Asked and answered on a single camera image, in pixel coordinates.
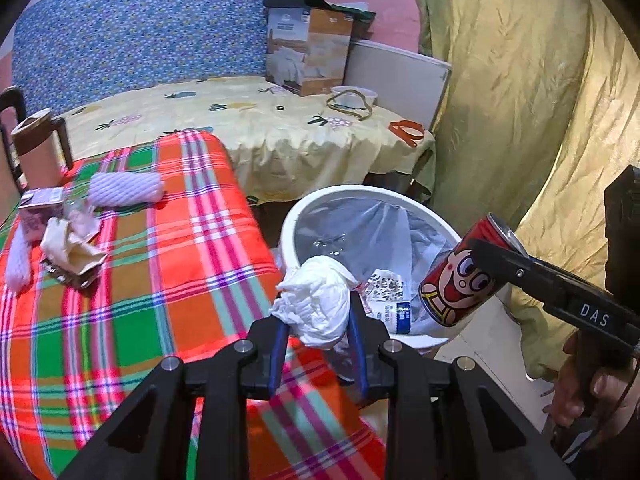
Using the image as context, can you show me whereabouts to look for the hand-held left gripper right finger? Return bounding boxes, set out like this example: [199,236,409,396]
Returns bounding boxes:
[347,292,576,480]

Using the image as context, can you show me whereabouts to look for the patterned paper cup blue band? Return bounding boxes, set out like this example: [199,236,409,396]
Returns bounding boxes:
[367,269,413,335]

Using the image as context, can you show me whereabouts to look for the white tissue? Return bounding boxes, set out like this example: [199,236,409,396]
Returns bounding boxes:
[270,255,357,351]

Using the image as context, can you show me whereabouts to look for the blue floral headboard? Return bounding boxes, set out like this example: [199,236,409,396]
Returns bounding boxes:
[11,0,326,116]

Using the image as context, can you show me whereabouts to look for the white trash bin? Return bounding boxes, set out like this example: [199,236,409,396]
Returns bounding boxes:
[279,184,463,356]

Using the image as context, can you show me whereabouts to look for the red cartoon drink can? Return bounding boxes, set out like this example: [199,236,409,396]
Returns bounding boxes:
[419,212,530,328]

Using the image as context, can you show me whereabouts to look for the purple white drink carton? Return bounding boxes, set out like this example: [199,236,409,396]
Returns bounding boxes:
[17,186,68,241]

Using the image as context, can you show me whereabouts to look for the white board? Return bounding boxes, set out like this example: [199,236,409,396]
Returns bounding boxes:
[345,40,453,131]

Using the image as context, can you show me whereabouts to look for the crumpled beige paper wrapper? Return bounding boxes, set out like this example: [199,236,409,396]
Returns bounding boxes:
[39,207,110,291]

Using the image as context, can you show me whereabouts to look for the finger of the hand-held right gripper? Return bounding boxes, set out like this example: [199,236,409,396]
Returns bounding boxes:
[467,238,567,307]

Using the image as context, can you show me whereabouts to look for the plaid tablecloth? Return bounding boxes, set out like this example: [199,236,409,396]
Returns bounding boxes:
[0,130,396,480]

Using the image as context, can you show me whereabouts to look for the orange strap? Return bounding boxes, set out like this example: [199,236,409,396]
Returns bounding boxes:
[389,120,426,147]

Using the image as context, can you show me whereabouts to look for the yellow fruit print bedsheet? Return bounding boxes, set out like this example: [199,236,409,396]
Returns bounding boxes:
[60,76,436,206]

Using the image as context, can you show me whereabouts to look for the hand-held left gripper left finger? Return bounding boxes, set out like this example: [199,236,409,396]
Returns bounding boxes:
[57,317,291,480]

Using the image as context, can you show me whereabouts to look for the person's right hand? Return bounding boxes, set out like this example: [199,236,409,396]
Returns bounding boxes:
[550,332,640,429]

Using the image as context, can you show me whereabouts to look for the printed cardboard quilt box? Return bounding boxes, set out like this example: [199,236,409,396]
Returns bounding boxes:
[263,0,377,98]

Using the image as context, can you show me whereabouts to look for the white foam fruit net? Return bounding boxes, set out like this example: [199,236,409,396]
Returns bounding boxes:
[87,171,165,209]
[0,225,33,296]

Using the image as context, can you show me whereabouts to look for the clear plastic bin liner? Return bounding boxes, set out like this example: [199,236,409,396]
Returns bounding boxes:
[295,197,453,336]

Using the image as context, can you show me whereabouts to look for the olive strap loop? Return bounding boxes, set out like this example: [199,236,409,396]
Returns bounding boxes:
[326,89,375,122]

